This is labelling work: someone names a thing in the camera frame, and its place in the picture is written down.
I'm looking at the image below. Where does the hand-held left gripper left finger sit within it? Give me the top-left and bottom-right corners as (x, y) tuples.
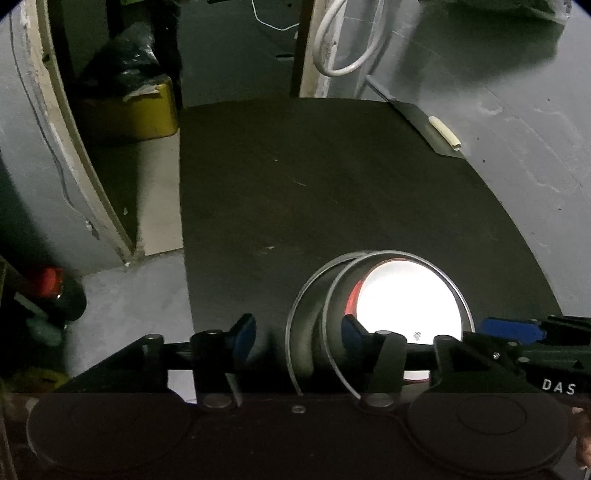
(139, 313), (257, 411)

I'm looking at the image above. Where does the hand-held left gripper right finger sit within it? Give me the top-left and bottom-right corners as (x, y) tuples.
(341, 315), (468, 412)

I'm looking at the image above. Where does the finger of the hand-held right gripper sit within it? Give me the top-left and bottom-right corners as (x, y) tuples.
(480, 318), (544, 345)

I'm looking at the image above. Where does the steel bowl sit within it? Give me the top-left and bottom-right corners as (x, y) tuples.
(322, 250), (471, 400)

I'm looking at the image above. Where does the large steel plate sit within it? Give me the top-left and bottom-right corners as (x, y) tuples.
(285, 251), (370, 398)

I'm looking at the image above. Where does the white ceramic bowl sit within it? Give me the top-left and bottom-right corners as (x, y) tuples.
(346, 261), (465, 384)

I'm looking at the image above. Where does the person's right hand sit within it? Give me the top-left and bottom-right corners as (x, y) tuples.
(571, 404), (591, 468)

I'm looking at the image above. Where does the red capped dark bottle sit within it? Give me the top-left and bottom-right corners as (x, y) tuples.
(18, 265), (88, 324)

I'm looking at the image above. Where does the cream paper roll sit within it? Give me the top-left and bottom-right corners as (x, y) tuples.
(428, 115), (462, 151)

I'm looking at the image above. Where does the yellow bin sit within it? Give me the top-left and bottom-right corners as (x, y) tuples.
(76, 76), (180, 141)

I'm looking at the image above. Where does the black garbage bag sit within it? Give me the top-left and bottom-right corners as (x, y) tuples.
(78, 21), (174, 100)

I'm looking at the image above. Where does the cream door frame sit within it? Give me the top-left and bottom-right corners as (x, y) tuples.
(21, 0), (334, 266)

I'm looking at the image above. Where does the white flexible hose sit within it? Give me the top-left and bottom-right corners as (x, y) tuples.
(311, 0), (386, 78)

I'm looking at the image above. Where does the black wall cable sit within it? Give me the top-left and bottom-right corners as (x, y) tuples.
(7, 9), (77, 208)

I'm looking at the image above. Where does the thin white cable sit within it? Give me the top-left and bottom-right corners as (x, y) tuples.
(252, 0), (301, 32)

